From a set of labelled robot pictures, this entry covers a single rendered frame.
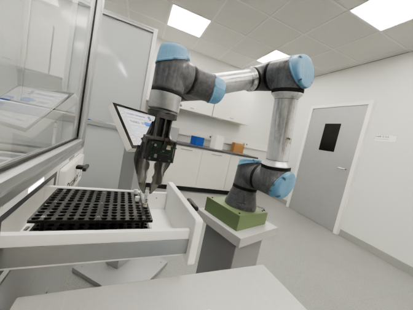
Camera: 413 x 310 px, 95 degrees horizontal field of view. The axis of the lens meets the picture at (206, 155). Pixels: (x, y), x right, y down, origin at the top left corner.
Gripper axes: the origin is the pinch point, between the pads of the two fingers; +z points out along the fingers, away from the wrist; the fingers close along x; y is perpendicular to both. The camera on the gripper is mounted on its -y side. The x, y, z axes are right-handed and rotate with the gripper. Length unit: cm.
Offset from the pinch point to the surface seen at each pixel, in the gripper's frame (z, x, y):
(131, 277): 91, 14, -77
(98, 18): -54, -24, -47
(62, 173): 3.1, -22.0, -17.1
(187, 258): 11.3, 9.2, 13.7
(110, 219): 4.8, -7.7, 8.5
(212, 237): 28, 37, -22
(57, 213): 4.9, -17.4, 5.6
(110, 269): 91, 0, -87
